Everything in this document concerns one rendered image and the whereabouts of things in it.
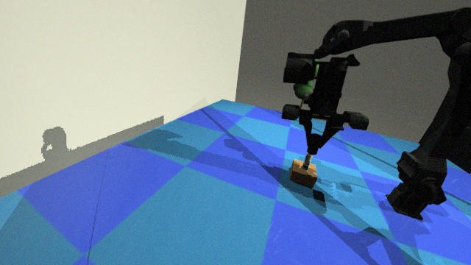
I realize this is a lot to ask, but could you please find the tan wooden block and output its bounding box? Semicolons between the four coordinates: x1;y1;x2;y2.
290;159;317;187

